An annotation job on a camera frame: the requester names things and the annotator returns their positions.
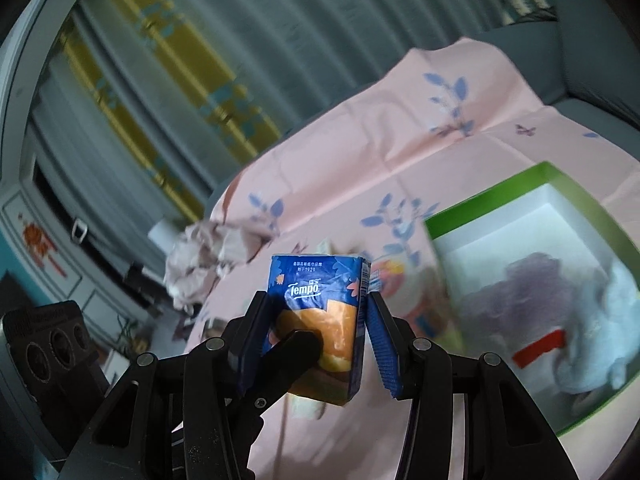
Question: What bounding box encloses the white cabinet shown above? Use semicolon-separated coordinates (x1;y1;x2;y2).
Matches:
0;160;151;333

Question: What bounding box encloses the white paper roll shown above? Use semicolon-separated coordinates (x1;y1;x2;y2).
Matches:
149;219;183;252

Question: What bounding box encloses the pink printed tablecloth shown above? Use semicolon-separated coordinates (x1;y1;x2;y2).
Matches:
182;35;640;480

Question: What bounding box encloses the blue tissue pack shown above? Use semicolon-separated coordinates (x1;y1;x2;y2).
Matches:
262;254;373;407

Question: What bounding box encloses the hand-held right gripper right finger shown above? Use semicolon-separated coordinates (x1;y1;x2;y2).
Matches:
366;291;581;480

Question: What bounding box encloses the light blue plush toy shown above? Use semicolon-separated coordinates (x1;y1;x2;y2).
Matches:
554;260;640;392

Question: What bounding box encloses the green cardboard box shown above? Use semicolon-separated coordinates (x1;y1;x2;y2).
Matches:
424;161;640;436

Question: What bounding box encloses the grey sofa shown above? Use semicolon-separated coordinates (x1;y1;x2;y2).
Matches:
475;0;640;128

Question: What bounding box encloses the crumpled pale pink cloth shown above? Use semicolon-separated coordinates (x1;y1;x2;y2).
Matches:
164;222;267;311

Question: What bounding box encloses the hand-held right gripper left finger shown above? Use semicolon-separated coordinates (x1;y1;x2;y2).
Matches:
65;290;321;480

